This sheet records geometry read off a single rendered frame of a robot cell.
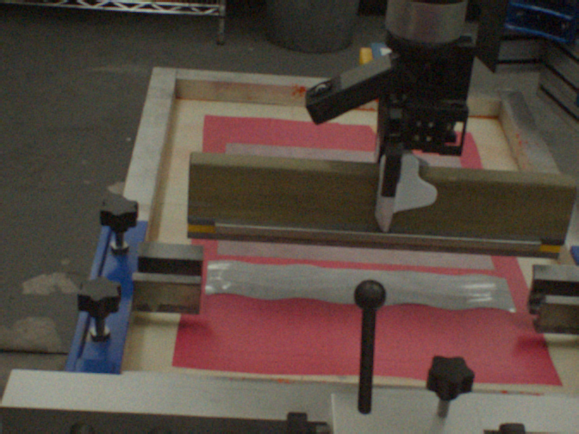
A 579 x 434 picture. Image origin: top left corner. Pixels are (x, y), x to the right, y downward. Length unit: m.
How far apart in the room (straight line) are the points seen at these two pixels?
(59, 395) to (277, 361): 0.28
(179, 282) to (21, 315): 1.73
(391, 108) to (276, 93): 0.63
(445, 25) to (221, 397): 0.40
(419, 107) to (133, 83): 3.09
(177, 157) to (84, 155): 2.07
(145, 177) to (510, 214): 0.49
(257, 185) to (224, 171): 0.04
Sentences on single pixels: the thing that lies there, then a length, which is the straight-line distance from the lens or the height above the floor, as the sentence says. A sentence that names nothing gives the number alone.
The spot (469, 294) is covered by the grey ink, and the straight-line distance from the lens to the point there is 1.28.
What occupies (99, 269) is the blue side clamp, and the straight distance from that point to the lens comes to 1.18.
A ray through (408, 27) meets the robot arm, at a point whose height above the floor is 1.31.
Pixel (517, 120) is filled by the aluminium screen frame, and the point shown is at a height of 0.99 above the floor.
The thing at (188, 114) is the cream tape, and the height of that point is 0.96.
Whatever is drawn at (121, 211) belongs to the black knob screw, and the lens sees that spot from 1.19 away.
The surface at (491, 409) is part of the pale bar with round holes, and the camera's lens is 0.99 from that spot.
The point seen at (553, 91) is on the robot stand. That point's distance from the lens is 1.95.
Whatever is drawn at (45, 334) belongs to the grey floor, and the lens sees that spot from 2.77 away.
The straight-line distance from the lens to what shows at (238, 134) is 1.60.
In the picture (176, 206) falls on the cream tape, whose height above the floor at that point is 0.96.
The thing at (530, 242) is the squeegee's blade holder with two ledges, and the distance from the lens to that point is 1.17.
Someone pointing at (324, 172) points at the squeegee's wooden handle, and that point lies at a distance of 1.12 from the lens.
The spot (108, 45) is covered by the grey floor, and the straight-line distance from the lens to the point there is 4.45.
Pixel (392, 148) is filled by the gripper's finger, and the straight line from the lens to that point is 1.07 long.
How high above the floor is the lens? 1.66
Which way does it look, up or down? 30 degrees down
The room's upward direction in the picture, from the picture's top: 5 degrees clockwise
